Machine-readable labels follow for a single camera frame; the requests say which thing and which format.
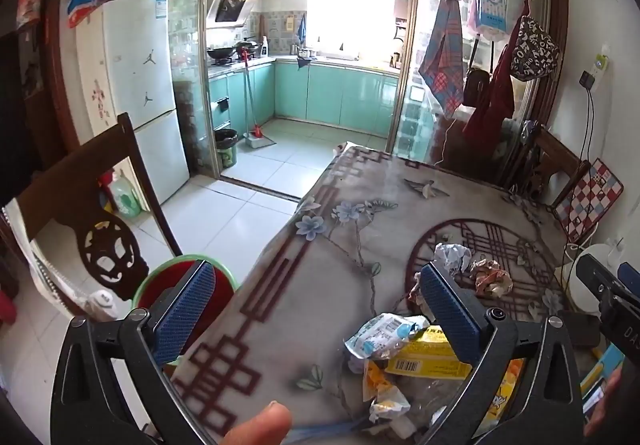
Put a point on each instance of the person's left hand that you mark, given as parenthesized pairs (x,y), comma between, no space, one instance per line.
(262,425)

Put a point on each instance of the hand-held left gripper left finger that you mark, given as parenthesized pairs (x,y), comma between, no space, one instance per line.
(184,312)

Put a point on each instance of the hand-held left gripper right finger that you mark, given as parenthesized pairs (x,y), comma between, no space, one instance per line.
(450,317)

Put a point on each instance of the black shoulder bag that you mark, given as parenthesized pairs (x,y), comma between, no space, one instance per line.
(475,87)

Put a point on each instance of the carved dark wooden chair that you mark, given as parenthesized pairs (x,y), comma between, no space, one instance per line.
(85,205)

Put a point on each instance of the red checkered seat cushion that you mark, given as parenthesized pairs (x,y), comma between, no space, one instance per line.
(592,200)

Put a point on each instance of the blue and yellow plastic box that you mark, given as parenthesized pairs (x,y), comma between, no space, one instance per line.
(602,367)

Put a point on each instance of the orange snack bag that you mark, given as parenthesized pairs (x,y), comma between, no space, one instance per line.
(500,392)

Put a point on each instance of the red bin with green rim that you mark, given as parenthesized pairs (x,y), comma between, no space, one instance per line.
(156,281)

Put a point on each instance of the black power adapter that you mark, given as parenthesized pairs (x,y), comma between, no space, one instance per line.
(587,79)

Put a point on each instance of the teal kitchen base cabinets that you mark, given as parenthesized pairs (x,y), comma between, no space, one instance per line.
(325,92)

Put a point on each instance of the blue hanging kitchen towel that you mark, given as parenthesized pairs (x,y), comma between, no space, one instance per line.
(301,27)

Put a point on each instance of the dark wooden door frame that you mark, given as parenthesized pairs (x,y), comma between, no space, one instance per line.
(45,75)

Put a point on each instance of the yellow snack packet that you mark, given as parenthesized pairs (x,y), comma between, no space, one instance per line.
(425,357)

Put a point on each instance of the black kitchen waste bin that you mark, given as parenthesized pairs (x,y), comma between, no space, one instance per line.
(226,147)

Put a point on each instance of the white and blue plastic packet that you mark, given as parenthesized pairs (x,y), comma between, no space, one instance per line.
(382,337)

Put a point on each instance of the person's right hand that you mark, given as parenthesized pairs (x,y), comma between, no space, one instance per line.
(606,402)

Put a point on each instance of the orange and white snack wrapper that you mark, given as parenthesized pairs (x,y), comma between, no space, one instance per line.
(382,392)

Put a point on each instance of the plaid hanging cloth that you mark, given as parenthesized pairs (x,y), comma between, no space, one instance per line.
(444,60)

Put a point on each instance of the white plastic bottle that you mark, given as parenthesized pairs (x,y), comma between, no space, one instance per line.
(102,305)

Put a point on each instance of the green detergent jug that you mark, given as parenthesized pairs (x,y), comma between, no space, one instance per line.
(125,197)

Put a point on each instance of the brown wooden chair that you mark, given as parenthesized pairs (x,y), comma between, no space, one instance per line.
(555,160)

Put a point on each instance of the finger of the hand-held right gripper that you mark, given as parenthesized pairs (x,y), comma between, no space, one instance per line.
(631,274)
(607,297)

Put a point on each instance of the crumpled white paper ball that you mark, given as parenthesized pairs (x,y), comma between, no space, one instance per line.
(451,259)

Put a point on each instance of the crumpled red printed paper ball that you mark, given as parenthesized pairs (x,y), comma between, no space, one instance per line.
(492,277)

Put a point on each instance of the crumpled beige paper ball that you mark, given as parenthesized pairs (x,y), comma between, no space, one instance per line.
(416,292)

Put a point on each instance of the white dustpan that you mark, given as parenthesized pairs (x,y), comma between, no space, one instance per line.
(259,141)

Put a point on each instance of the white cloth with beads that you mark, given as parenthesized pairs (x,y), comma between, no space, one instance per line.
(40,260)

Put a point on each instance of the blue cartoon wall hanging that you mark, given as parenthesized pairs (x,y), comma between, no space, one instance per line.
(491,5)

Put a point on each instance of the black cooking pot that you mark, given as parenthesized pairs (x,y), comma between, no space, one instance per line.
(247,46)

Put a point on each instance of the black and white printed bag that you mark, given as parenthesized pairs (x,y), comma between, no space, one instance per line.
(535,47)

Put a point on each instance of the dark red apron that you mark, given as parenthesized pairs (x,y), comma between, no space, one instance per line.
(495,110)

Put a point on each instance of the white wall power strip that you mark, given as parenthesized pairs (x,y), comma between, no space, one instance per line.
(600,62)

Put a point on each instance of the range hood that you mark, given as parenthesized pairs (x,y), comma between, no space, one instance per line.
(232,5)

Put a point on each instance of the black wok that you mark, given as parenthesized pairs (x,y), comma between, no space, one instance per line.
(220,52)

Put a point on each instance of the white refrigerator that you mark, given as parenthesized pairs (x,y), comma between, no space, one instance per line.
(135,90)

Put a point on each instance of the red mop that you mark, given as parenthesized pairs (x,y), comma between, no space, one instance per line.
(247,95)

